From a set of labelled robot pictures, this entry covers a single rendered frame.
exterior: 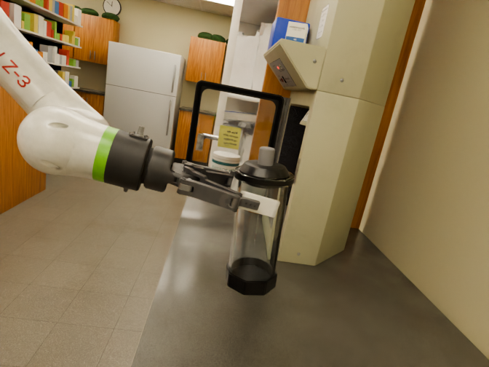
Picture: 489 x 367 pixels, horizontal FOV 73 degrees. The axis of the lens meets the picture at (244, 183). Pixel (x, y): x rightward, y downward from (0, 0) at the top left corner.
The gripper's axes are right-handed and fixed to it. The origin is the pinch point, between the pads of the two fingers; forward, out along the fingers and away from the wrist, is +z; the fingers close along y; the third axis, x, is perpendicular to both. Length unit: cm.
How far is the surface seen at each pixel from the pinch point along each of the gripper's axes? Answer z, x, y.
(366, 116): 29.6, -22.1, 27.9
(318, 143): 17.6, -11.4, 23.6
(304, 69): 7.6, -27.1, 24.4
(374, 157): 56, -12, 57
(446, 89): 55, -38, 36
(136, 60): -109, -22, 525
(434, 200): 58, -6, 25
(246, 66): 13, -36, 164
